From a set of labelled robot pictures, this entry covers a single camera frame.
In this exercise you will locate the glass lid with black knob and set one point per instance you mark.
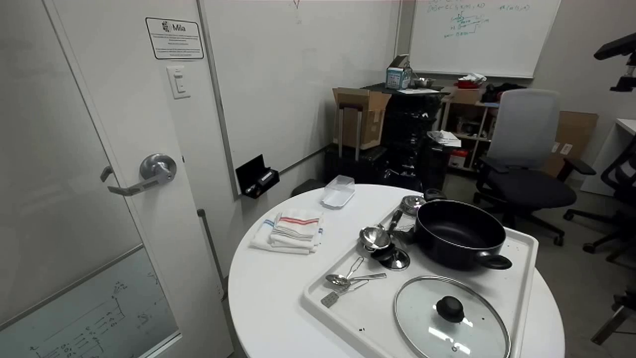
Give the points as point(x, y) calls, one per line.
point(450, 310)

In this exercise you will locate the black cooking pot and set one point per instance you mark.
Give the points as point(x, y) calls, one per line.
point(458, 232)

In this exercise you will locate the black marker holder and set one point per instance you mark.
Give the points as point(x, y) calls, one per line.
point(255, 178)

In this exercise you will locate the small silver spoon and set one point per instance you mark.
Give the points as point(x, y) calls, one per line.
point(338, 282)

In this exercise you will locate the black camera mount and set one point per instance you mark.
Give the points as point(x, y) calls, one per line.
point(619, 51)

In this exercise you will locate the silver serving spoon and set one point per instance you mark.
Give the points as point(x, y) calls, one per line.
point(412, 204)

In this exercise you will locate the clear plastic container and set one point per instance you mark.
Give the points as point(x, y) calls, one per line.
point(338, 192)

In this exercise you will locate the white door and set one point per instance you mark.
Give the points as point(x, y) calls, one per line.
point(100, 200)

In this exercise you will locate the open cardboard box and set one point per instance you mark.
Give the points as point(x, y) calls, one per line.
point(360, 121)

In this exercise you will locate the teal tissue box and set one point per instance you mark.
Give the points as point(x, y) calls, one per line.
point(398, 77)

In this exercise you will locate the grey office chair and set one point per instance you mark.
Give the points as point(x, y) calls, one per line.
point(527, 160)

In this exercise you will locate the wooden shelf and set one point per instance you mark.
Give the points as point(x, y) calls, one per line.
point(468, 127)

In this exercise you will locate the black office chair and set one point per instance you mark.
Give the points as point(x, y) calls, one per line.
point(619, 180)

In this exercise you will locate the white plastic tray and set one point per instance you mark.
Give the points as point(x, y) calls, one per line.
point(370, 311)

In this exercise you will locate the dark steel ladle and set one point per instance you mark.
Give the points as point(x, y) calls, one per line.
point(392, 258)

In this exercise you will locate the wall whiteboard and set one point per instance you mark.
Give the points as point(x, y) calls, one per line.
point(484, 33)

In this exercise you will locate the white door sign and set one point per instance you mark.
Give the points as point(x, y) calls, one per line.
point(175, 39)

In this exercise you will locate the folded white cloth red stripe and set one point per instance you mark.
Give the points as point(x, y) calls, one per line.
point(291, 232)

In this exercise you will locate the silver ladle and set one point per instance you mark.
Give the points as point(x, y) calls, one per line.
point(374, 238)

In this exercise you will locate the white light switch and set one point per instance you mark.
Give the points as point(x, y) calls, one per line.
point(177, 83)

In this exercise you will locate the flat cardboard box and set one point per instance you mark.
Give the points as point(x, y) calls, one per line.
point(573, 136)

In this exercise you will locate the black cabinet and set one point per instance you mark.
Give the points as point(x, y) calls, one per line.
point(410, 140)

